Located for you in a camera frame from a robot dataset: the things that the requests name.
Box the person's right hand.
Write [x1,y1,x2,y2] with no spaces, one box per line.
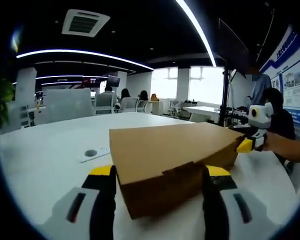
[263,131,281,153]

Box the large dark wall screen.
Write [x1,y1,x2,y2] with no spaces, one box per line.
[218,17,250,76]

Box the red-lit display screen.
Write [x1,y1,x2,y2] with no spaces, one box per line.
[82,76,101,87]

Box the brown cardboard shoe box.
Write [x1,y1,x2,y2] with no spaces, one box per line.
[108,122,245,220]

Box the white desk cable plate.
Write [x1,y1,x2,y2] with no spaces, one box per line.
[79,146,111,163]

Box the white ceiling air vent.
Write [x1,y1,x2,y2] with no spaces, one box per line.
[61,9,111,38]

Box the dark display screen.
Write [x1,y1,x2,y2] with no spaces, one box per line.
[107,76,121,87]

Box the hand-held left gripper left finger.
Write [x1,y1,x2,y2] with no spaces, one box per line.
[43,164,118,240]

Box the curved ceiling light strip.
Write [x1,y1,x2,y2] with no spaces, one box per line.
[176,0,218,67]
[16,48,155,71]

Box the blue white wall poster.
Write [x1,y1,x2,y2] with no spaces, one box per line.
[259,24,300,133]

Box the frosted white desk partition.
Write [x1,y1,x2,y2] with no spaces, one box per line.
[43,87,96,123]

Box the green plant in white pot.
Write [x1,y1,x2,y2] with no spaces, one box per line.
[0,77,16,131]

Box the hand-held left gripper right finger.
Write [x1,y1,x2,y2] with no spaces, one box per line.
[202,164,268,240]

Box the white meeting table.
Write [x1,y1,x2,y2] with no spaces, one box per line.
[183,106,225,123]

